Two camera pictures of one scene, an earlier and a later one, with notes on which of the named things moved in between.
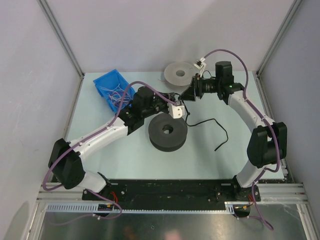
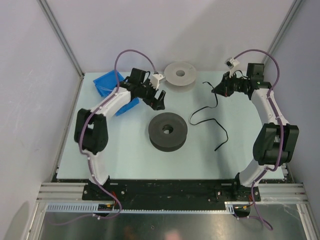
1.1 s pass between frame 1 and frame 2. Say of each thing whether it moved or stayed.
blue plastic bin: stayed
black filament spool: stayed
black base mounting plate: stayed
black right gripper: moved
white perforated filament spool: stayed
